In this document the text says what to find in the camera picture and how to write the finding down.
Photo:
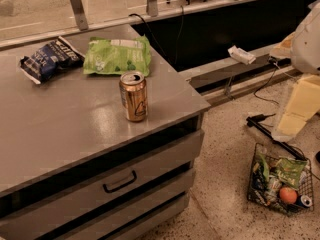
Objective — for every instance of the blue can in basket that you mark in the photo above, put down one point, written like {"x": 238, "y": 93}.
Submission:
{"x": 304, "y": 201}

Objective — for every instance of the small white box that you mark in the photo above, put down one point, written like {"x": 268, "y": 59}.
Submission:
{"x": 241, "y": 56}

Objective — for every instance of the orange soda can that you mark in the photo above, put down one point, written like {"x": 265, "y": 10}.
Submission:
{"x": 133, "y": 90}

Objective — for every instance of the metal railing post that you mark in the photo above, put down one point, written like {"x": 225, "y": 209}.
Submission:
{"x": 79, "y": 14}
{"x": 152, "y": 8}

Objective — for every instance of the metal railing post middle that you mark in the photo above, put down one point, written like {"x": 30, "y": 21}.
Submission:
{"x": 152, "y": 8}

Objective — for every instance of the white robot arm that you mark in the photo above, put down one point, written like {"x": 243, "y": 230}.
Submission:
{"x": 305, "y": 52}

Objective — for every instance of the grey drawer cabinet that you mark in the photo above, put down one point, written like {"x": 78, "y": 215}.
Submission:
{"x": 72, "y": 205}

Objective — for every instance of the black wire basket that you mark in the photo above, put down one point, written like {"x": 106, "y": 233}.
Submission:
{"x": 279, "y": 183}

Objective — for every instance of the green chip bag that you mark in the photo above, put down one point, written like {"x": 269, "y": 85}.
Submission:
{"x": 117, "y": 56}

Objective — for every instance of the blue chip bag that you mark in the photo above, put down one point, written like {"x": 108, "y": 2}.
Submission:
{"x": 48, "y": 60}

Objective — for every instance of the green snack bag in basket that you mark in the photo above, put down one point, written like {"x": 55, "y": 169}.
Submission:
{"x": 289, "y": 171}

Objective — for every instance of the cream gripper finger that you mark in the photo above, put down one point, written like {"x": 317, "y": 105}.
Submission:
{"x": 301, "y": 105}
{"x": 282, "y": 50}

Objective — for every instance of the black drawer handle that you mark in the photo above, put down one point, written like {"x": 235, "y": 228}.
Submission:
{"x": 121, "y": 183}

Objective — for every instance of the metal railing post left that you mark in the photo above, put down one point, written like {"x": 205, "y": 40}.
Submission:
{"x": 79, "y": 14}

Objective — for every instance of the red apple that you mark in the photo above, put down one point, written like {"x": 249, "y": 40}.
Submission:
{"x": 288, "y": 195}

